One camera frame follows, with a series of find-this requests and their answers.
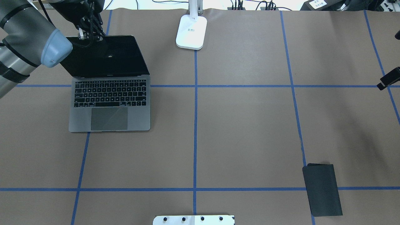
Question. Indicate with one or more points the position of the white desk lamp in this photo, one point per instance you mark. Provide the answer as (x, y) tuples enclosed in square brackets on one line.
[(192, 27)]

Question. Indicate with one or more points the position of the black mouse pad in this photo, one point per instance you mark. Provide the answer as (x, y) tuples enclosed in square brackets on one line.
[(322, 190)]

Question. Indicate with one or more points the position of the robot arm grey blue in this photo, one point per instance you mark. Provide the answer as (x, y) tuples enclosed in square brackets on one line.
[(33, 40)]

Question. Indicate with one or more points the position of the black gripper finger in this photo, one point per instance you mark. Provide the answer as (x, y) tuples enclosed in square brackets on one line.
[(390, 78)]

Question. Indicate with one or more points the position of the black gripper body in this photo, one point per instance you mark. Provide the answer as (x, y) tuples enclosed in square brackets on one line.
[(76, 13)]

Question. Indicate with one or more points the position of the grey laptop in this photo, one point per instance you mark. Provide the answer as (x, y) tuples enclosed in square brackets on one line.
[(110, 86)]

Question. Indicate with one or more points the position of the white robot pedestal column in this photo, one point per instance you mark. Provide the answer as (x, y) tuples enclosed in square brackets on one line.
[(194, 220)]

